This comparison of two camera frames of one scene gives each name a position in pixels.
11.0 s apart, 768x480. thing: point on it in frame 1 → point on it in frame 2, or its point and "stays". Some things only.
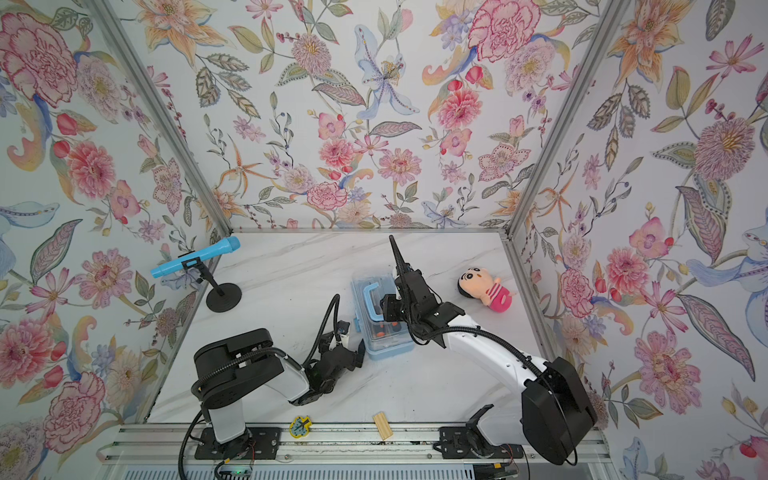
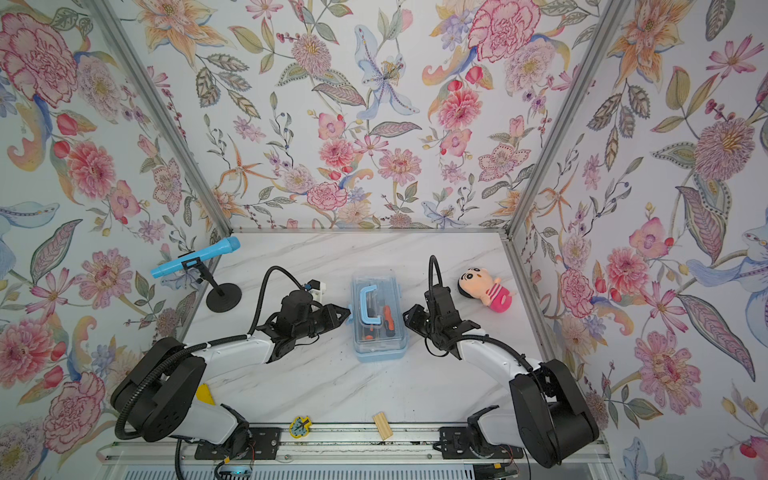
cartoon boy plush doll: [478, 283] stays
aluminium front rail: [176, 443] stays
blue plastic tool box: [382, 339] stays
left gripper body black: [354, 361] → [308, 329]
